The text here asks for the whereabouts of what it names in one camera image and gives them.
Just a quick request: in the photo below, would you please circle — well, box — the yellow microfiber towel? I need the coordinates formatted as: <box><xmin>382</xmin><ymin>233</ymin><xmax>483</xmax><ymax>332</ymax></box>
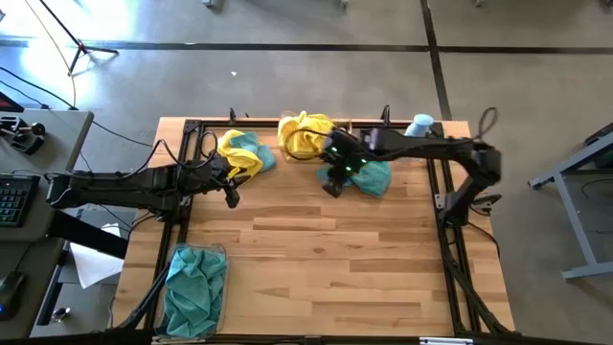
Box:
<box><xmin>277</xmin><ymin>114</ymin><xmax>312</xmax><ymax>160</ymax></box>
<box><xmin>216</xmin><ymin>127</ymin><xmax>264</xmax><ymax>181</ymax></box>
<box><xmin>296</xmin><ymin>110</ymin><xmax>336</xmax><ymax>145</ymax></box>

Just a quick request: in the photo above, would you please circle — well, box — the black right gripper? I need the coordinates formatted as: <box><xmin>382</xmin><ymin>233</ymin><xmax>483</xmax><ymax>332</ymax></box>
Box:
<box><xmin>321</xmin><ymin>127</ymin><xmax>375</xmax><ymax>198</ymax></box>

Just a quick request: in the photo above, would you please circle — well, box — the black aluminium table frame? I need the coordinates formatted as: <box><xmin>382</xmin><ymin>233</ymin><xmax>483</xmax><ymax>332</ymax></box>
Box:
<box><xmin>114</xmin><ymin>117</ymin><xmax>518</xmax><ymax>345</ymax></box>

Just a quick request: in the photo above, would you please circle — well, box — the black red-edged device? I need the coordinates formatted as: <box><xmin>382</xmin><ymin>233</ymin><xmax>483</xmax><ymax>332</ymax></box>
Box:
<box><xmin>0</xmin><ymin>90</ymin><xmax>25</xmax><ymax>114</ymax></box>

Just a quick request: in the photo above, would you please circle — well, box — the black floor cable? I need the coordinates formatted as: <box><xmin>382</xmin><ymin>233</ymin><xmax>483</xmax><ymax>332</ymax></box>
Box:
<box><xmin>0</xmin><ymin>65</ymin><xmax>76</xmax><ymax>110</ymax></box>

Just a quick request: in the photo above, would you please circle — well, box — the black clamp with knob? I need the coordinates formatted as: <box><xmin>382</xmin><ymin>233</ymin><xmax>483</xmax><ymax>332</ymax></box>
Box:
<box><xmin>0</xmin><ymin>114</ymin><xmax>48</xmax><ymax>156</ymax></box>

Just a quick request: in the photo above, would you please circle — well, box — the white paper sheet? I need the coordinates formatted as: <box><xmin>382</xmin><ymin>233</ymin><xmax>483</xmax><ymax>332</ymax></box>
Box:
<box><xmin>69</xmin><ymin>224</ymin><xmax>125</xmax><ymax>289</ymax></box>

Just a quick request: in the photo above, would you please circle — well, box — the yellow hanging cable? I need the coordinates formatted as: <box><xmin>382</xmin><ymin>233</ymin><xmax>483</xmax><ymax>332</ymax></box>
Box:
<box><xmin>23</xmin><ymin>0</ymin><xmax>78</xmax><ymax>109</ymax></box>

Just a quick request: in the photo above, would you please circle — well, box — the silver metal bracket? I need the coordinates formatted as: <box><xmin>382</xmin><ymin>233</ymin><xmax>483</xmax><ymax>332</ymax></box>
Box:
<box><xmin>419</xmin><ymin>336</ymin><xmax>475</xmax><ymax>345</ymax></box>

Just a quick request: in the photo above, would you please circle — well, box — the yellow cloth centre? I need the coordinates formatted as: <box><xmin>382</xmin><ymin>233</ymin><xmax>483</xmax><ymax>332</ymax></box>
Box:
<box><xmin>276</xmin><ymin>110</ymin><xmax>356</xmax><ymax>162</ymax></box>

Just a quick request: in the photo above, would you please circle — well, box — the black flat bar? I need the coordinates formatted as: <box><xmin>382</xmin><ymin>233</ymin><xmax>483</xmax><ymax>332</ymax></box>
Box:
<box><xmin>46</xmin><ymin>209</ymin><xmax>130</xmax><ymax>261</ymax></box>

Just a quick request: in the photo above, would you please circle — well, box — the black keyboard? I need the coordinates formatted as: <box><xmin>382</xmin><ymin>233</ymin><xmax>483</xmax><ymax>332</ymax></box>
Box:
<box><xmin>0</xmin><ymin>174</ymin><xmax>42</xmax><ymax>229</ymax></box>

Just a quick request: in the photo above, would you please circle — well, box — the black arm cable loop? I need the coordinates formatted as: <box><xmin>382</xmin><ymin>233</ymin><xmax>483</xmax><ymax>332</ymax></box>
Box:
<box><xmin>477</xmin><ymin>106</ymin><xmax>500</xmax><ymax>141</ymax></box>

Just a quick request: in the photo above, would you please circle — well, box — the blue microfiber towel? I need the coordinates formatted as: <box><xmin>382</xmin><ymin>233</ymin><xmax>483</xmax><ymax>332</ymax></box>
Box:
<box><xmin>160</xmin><ymin>282</ymin><xmax>224</xmax><ymax>338</ymax></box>
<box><xmin>315</xmin><ymin>159</ymin><xmax>393</xmax><ymax>198</ymax></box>
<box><xmin>232</xmin><ymin>131</ymin><xmax>278</xmax><ymax>173</ymax></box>
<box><xmin>165</xmin><ymin>246</ymin><xmax>229</xmax><ymax>298</ymax></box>

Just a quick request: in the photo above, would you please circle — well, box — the grey desk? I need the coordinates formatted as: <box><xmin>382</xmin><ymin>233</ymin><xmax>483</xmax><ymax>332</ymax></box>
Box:
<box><xmin>0</xmin><ymin>108</ymin><xmax>95</xmax><ymax>339</ymax></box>

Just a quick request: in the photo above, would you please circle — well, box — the light blue spray bottle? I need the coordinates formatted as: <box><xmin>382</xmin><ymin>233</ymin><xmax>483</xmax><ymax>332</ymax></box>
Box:
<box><xmin>404</xmin><ymin>113</ymin><xmax>436</xmax><ymax>138</ymax></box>

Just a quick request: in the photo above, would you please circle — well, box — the clear plastic basket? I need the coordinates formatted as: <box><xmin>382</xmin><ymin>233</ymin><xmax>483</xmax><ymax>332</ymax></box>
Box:
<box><xmin>155</xmin><ymin>241</ymin><xmax>231</xmax><ymax>342</ymax></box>

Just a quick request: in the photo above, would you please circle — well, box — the grey metal table frame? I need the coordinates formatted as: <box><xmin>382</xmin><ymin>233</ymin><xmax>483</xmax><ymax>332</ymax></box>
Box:
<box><xmin>529</xmin><ymin>122</ymin><xmax>613</xmax><ymax>282</ymax></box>

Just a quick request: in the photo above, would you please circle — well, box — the black tripod stand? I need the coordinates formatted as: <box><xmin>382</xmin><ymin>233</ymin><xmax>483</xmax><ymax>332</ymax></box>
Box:
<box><xmin>37</xmin><ymin>0</ymin><xmax>120</xmax><ymax>76</ymax></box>

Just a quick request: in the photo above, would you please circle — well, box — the black computer mouse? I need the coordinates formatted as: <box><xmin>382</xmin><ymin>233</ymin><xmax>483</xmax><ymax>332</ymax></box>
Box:
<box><xmin>0</xmin><ymin>270</ymin><xmax>26</xmax><ymax>322</ymax></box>

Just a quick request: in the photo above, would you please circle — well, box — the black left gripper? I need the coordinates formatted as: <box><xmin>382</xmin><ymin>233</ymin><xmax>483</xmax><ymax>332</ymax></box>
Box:
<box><xmin>204</xmin><ymin>155</ymin><xmax>254</xmax><ymax>210</ymax></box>

